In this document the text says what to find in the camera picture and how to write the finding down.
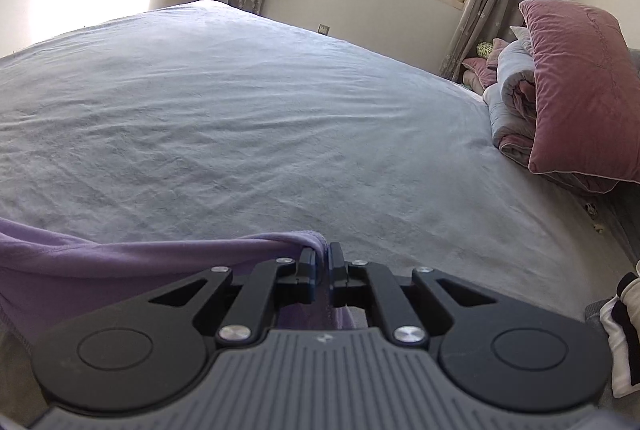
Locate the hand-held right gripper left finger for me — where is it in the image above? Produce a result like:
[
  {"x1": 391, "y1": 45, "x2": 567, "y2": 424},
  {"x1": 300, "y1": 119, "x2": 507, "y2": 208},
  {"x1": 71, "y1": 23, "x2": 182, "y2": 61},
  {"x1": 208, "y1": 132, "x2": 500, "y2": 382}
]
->
[{"x1": 146, "y1": 248, "x2": 322, "y2": 347}]

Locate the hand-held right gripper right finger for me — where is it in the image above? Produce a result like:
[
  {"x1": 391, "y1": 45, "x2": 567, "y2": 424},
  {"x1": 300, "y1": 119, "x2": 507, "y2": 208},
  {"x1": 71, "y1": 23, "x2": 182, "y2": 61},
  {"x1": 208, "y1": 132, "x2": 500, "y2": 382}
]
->
[{"x1": 325, "y1": 243, "x2": 501, "y2": 347}]

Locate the purple long-sleeve shirt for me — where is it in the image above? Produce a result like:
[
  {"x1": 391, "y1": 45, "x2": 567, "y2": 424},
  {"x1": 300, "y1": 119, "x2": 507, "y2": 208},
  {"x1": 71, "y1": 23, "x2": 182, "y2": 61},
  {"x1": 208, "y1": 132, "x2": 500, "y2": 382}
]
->
[{"x1": 0, "y1": 217, "x2": 362, "y2": 352}]

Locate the bed with grey sheet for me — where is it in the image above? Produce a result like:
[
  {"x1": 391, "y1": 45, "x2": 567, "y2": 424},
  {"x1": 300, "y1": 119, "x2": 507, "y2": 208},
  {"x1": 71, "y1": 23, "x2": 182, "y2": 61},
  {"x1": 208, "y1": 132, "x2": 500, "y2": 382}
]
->
[{"x1": 0, "y1": 0, "x2": 640, "y2": 430}]

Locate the small pink pillow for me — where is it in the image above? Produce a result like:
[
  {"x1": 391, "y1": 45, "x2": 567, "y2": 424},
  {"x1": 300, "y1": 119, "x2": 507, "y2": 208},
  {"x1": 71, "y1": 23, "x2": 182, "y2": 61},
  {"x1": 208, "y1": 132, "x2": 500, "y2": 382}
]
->
[{"x1": 460, "y1": 38, "x2": 511, "y2": 92}]

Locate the folded grey quilt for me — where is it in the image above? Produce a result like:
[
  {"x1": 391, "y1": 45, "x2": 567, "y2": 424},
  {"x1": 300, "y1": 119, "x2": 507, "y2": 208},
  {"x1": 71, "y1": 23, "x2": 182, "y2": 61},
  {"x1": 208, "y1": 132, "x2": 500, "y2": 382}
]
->
[{"x1": 482, "y1": 38, "x2": 621, "y2": 196}]

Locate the light grey pillow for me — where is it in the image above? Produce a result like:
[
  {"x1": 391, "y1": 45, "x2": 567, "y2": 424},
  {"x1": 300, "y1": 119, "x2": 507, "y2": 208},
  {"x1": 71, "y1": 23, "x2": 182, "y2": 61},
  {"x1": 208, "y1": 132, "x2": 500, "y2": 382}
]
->
[{"x1": 509, "y1": 26, "x2": 534, "y2": 57}]

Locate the cream folded garment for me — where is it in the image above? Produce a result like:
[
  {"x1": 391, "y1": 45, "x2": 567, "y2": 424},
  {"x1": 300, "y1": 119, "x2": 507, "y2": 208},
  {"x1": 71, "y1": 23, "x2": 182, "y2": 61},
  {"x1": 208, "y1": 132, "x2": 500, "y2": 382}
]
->
[{"x1": 617, "y1": 271, "x2": 640, "y2": 298}]

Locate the black folded garment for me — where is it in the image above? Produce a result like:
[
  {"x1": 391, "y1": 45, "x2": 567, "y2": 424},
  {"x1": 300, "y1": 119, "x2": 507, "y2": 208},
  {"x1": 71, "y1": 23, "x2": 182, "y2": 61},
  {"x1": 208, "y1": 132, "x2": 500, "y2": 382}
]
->
[{"x1": 612, "y1": 283, "x2": 640, "y2": 363}]

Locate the white folded garment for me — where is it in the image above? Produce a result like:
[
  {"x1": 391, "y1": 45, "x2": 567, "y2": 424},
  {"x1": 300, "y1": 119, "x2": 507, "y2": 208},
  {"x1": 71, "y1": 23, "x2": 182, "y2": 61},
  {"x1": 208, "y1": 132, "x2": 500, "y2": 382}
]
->
[{"x1": 599, "y1": 297, "x2": 640, "y2": 399}]

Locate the pink velvet pillow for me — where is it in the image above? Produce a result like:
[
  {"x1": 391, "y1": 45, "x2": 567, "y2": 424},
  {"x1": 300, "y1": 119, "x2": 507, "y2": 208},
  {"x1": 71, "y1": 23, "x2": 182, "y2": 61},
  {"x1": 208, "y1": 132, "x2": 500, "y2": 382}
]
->
[{"x1": 518, "y1": 0, "x2": 640, "y2": 185}]

